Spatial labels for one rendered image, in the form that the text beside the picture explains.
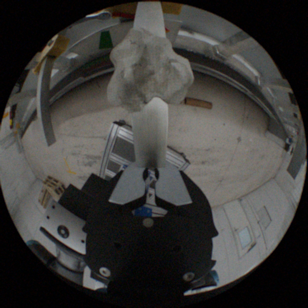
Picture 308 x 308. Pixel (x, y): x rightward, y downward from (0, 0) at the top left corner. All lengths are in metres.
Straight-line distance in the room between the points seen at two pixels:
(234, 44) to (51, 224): 0.59
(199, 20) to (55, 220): 0.76
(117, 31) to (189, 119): 0.95
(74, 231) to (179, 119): 1.05
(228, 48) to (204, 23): 0.23
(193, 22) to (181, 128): 0.94
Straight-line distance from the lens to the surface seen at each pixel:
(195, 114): 1.04
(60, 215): 0.28
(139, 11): 0.16
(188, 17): 0.51
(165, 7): 0.23
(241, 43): 0.31
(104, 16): 0.22
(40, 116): 0.26
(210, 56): 0.35
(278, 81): 0.51
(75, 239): 0.26
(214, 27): 0.55
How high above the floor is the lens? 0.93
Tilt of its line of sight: 60 degrees down
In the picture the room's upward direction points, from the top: 178 degrees counter-clockwise
